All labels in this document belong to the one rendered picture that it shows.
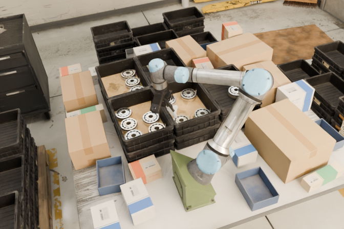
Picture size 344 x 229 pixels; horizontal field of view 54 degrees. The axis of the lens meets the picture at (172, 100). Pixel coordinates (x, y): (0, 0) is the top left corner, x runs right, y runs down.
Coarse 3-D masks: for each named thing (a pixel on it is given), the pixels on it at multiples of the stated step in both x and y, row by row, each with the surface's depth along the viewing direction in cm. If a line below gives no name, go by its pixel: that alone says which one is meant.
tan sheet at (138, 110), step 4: (140, 104) 221; (144, 104) 221; (148, 104) 221; (132, 108) 218; (136, 108) 218; (140, 108) 218; (144, 108) 218; (148, 108) 218; (136, 112) 215; (140, 112) 215; (144, 112) 215; (136, 116) 213; (140, 116) 212; (136, 120) 210; (140, 120) 210; (160, 120) 209; (140, 124) 207; (140, 128) 204; (144, 128) 204; (144, 132) 201; (124, 136) 200
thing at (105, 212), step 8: (112, 200) 171; (96, 208) 169; (104, 208) 168; (112, 208) 168; (96, 216) 165; (104, 216) 165; (112, 216) 165; (96, 224) 162; (104, 224) 162; (112, 224) 161
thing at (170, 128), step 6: (138, 90) 216; (144, 90) 217; (120, 96) 213; (108, 102) 209; (162, 108) 202; (114, 114) 200; (168, 120) 194; (168, 126) 190; (120, 132) 188; (150, 132) 187; (156, 132) 188; (162, 132) 190; (132, 138) 185; (138, 138) 185; (144, 138) 187; (126, 144) 185
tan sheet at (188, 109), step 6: (180, 96) 225; (180, 102) 220; (186, 102) 220; (192, 102) 220; (198, 102) 219; (180, 108) 216; (186, 108) 215; (192, 108) 215; (198, 108) 215; (180, 114) 211; (186, 114) 211; (192, 114) 211
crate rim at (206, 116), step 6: (198, 84) 218; (204, 90) 214; (168, 114) 197; (204, 114) 196; (210, 114) 196; (216, 114) 198; (186, 120) 193; (192, 120) 193; (198, 120) 195; (174, 126) 192; (180, 126) 192
